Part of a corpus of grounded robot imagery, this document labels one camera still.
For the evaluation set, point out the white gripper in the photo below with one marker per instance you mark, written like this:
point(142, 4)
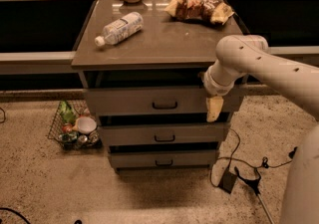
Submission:
point(209, 85)

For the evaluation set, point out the grey top drawer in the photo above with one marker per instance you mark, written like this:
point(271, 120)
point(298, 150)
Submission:
point(149, 100)

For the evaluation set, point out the grey drawer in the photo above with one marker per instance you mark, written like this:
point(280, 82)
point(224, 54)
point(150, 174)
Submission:
point(163, 159)
point(160, 134)
point(149, 100)

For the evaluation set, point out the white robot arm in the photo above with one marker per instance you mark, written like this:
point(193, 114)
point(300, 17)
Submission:
point(238, 55)

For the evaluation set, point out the grey bottom drawer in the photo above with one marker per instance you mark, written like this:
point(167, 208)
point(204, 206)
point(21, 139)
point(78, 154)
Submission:
point(163, 159)

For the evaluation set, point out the grey drawer cabinet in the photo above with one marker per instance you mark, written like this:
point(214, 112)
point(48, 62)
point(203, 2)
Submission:
point(164, 53)

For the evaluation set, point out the grey middle drawer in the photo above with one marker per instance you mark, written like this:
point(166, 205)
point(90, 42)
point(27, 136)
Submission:
point(160, 134)

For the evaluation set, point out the crumpled chip bag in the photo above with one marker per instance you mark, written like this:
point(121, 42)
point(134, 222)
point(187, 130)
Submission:
point(210, 11)

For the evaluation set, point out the black power adapter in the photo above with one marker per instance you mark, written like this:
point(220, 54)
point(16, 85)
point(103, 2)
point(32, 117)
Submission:
point(227, 181)

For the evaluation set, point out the black tripod leg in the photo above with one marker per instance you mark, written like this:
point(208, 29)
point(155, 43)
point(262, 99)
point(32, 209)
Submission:
point(253, 184)

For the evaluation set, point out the clear plastic water bottle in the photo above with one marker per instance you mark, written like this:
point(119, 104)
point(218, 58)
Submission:
point(121, 29)

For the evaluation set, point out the white cup in basket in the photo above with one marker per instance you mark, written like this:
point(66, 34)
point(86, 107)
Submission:
point(85, 125)

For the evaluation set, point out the green snack bag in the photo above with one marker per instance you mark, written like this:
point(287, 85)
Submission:
point(66, 112)

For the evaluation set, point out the black wire basket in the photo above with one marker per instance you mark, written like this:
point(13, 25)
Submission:
point(67, 137)

